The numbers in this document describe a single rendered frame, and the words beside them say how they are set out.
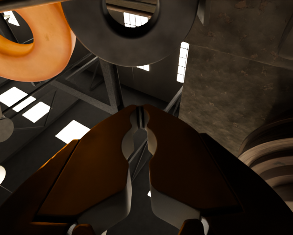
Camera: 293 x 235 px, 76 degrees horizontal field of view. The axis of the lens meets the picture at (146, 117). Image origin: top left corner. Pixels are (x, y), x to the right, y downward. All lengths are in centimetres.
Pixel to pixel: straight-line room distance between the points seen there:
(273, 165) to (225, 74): 27
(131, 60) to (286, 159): 40
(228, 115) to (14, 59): 60
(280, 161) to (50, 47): 50
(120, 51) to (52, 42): 9
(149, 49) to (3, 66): 20
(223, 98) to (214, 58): 14
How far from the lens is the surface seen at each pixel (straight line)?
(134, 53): 27
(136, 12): 749
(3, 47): 33
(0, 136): 312
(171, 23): 25
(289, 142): 50
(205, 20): 24
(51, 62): 30
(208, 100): 67
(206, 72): 62
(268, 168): 56
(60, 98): 1141
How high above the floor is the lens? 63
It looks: 49 degrees up
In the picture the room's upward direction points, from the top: 177 degrees clockwise
